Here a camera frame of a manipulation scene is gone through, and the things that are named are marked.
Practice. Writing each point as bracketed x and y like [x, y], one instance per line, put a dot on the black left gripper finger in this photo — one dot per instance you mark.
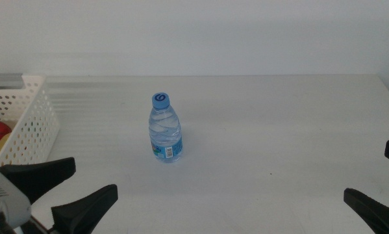
[87, 209]
[38, 178]

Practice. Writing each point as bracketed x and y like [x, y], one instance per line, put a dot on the clear water bottle blue cap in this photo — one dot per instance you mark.
[165, 136]

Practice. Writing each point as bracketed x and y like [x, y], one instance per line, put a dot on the white perforated plastic basket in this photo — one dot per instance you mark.
[35, 130]

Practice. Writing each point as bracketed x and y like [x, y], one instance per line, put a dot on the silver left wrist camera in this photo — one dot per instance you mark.
[6, 200]

